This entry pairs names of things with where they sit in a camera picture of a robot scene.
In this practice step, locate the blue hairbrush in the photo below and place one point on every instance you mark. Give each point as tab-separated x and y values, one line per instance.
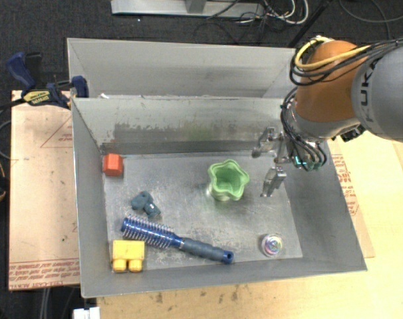
161	235

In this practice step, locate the shiny iridescent round top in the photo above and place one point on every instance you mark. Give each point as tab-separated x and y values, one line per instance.
271	245

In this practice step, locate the green star-shaped cup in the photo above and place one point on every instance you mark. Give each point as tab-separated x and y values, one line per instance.
227	181

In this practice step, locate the brown cardboard board red print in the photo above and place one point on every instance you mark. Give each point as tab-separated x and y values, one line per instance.
38	194

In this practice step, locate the dark teal toy piece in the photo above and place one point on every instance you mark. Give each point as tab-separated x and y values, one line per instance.
144	203

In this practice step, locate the yellow toy brick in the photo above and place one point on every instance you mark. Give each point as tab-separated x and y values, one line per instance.
126	251

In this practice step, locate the orange-red block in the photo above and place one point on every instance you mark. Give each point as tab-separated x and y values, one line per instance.
112	165

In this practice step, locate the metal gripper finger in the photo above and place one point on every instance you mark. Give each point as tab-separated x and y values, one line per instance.
266	140
274	179

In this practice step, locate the black cylinder on white bracket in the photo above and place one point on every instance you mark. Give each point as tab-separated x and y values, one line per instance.
352	134

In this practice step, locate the grey metal bin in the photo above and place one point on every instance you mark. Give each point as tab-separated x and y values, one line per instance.
195	191

